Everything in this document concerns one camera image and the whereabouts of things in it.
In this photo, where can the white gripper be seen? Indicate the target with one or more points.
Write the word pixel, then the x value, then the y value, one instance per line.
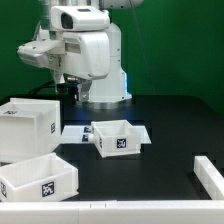
pixel 84 55

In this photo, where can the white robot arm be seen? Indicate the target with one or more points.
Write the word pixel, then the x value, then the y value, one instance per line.
pixel 113 88

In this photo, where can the white right fence rail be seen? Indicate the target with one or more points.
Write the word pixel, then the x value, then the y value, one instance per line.
pixel 209 176

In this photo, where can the white marker sheet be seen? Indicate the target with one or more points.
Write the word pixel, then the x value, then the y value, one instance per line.
pixel 77 134

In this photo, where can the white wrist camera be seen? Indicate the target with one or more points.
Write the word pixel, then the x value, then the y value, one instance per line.
pixel 79 18

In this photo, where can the white drawer cabinet frame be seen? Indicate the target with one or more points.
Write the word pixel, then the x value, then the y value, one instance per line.
pixel 28 128

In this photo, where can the white fence rail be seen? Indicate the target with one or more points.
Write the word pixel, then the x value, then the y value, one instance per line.
pixel 209 176
pixel 114 212

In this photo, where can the small white drawer with knob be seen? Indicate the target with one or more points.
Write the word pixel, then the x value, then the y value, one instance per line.
pixel 115 138

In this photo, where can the white front fence rail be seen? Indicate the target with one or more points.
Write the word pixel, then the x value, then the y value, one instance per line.
pixel 114 212

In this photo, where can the large white drawer box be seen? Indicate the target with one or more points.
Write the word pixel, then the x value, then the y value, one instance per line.
pixel 40 179

